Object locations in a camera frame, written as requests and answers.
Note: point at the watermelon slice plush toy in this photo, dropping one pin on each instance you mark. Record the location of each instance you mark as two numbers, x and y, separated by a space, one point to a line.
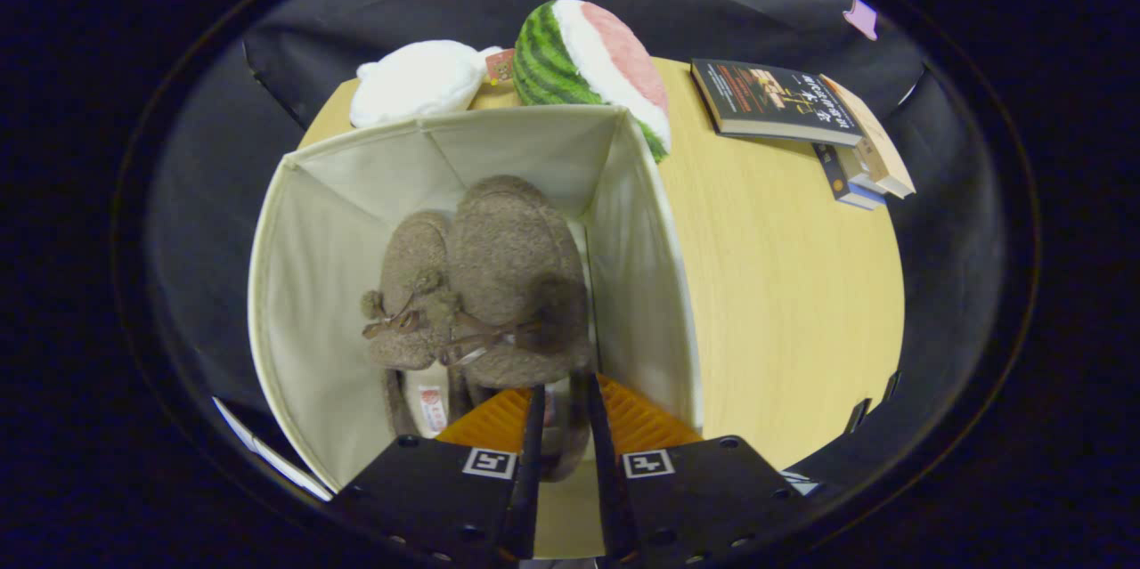
552 52

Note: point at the beige fabric storage box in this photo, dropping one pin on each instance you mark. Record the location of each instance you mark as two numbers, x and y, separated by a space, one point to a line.
312 284

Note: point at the white plush toy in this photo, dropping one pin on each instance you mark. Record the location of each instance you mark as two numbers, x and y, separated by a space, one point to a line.
410 79

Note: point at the black table edge bracket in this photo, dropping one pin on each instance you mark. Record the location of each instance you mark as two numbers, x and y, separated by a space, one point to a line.
891 385
857 416

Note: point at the white paper sheet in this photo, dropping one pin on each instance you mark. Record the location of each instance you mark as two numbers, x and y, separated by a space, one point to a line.
267 453

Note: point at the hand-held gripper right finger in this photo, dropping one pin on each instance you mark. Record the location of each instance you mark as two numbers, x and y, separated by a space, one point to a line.
606 480

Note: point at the brown fuzzy shoe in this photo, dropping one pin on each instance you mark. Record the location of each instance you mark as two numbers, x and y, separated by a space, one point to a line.
414 248
512 239

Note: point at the blue cover book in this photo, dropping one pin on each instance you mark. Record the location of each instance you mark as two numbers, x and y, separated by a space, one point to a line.
837 182

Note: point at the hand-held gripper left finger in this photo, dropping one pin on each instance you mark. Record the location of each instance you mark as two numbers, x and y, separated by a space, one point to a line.
533 480

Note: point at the black cover book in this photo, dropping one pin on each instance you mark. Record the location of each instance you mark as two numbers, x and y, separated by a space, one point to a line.
766 101

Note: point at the beige cover book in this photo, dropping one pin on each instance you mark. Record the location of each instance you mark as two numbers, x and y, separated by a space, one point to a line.
891 159

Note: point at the grey white book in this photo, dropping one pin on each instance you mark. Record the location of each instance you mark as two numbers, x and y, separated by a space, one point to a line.
859 168

